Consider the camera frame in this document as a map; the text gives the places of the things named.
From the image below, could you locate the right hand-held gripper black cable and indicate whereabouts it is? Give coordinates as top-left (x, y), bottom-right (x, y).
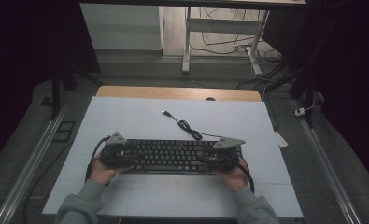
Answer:
top-left (236, 156), bottom-right (256, 194)

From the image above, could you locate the dark curtain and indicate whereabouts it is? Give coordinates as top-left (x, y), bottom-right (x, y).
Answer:
top-left (0, 0), bottom-right (102, 171)
top-left (261, 0), bottom-right (369, 190)

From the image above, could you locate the left hand-held gripper black cable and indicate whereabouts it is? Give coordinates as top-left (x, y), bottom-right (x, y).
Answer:
top-left (84, 135), bottom-right (111, 185)

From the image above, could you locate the grey cabinet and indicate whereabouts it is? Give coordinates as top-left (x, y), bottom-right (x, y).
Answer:
top-left (79, 3), bottom-right (164, 51)

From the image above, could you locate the black computer keyboard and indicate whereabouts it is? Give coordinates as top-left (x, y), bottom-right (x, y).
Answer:
top-left (122, 138), bottom-right (244, 175)

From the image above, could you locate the black metal stand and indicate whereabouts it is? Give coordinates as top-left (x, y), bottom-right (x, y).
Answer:
top-left (263, 60), bottom-right (319, 129)
top-left (40, 60), bottom-right (105, 121)

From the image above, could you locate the white metal desk frame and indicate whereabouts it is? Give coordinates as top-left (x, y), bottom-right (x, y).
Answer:
top-left (78, 0), bottom-right (307, 76)

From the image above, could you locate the black keyboard usb cable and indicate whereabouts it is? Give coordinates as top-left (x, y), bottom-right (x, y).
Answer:
top-left (161, 109), bottom-right (224, 142)

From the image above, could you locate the black floor cable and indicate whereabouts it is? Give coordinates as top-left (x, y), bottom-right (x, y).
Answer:
top-left (22, 141), bottom-right (76, 224)

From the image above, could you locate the hand-held gripper black cable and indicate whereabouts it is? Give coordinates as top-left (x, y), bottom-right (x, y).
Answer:
top-left (84, 135), bottom-right (111, 185)
top-left (236, 156), bottom-right (256, 194)

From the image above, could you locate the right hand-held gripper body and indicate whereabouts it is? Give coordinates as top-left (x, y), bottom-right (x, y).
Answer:
top-left (214, 136), bottom-right (247, 173)

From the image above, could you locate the white paper tag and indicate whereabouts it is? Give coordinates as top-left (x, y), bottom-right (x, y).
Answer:
top-left (273, 130), bottom-right (290, 149)

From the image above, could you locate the person's left hand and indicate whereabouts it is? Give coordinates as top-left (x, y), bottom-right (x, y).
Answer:
top-left (88, 155), bottom-right (131, 187)

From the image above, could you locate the wooden table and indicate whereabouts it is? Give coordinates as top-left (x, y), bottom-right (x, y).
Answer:
top-left (96, 85), bottom-right (263, 103)

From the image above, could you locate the black rectangular floor frame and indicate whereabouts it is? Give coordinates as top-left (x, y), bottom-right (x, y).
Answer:
top-left (51, 120), bottom-right (77, 144)

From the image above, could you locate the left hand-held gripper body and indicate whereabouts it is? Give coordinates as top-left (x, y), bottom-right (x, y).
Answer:
top-left (99, 131), bottom-right (137, 169)

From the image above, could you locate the white table board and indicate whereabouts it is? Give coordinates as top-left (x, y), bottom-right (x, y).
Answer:
top-left (41, 96), bottom-right (304, 218)

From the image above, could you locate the person's right hand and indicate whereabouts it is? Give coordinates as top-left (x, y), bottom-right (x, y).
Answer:
top-left (214, 157), bottom-right (250, 193)

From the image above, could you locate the aluminium floor rail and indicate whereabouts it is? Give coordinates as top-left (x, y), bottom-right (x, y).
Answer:
top-left (0, 104), bottom-right (70, 224)
top-left (291, 98), bottom-right (363, 224)

